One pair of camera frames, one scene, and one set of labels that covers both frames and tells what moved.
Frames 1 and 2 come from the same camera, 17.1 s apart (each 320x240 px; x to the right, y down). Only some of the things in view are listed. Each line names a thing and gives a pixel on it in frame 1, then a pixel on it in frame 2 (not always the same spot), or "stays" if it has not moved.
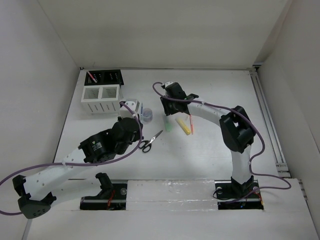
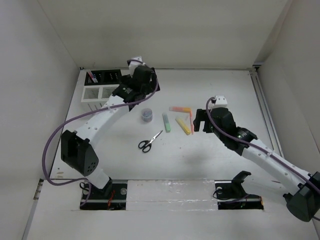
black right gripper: [168, 110] → [200, 116]
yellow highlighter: [185, 128] stays
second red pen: [191, 125] stays
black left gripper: [138, 136] → [152, 83]
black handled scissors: [146, 145] stays
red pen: [92, 77] stays
